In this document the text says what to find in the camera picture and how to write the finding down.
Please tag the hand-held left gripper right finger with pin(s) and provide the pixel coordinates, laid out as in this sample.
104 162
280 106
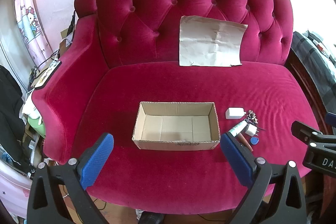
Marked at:
236 161

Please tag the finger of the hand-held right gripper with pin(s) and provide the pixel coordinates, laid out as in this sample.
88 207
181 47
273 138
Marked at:
312 136

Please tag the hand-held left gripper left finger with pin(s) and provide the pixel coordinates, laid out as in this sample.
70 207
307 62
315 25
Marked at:
97 158

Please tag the blue key fob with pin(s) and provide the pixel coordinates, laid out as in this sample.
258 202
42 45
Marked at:
254 141

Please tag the white tube with green print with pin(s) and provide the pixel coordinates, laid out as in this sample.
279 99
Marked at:
237 128

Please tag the small white charger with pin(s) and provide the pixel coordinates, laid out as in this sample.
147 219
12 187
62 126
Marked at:
251 131

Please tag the large white charger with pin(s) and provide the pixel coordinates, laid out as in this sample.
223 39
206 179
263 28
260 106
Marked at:
235 113

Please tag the cardboard box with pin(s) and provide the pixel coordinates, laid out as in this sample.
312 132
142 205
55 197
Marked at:
176 132

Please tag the green plastic container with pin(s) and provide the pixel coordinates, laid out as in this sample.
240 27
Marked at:
36 125

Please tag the pink patterned cloth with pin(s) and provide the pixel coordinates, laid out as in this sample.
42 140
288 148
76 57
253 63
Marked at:
13 192

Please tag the black clothing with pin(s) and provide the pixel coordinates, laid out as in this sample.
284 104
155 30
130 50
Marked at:
10 113

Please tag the printed card with black rim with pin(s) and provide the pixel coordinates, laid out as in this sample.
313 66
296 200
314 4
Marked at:
47 74

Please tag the red velvet tufted sofa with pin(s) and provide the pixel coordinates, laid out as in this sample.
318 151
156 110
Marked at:
170 82

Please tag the small brown carton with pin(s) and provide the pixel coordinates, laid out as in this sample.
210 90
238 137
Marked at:
64 48

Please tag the creased brown paper sheet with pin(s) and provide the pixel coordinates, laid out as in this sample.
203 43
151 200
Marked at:
210 43

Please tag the pink cartoon print curtain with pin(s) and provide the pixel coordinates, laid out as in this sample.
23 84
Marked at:
30 19

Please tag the dark wooden bed frame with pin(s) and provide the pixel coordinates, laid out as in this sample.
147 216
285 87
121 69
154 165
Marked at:
299 74

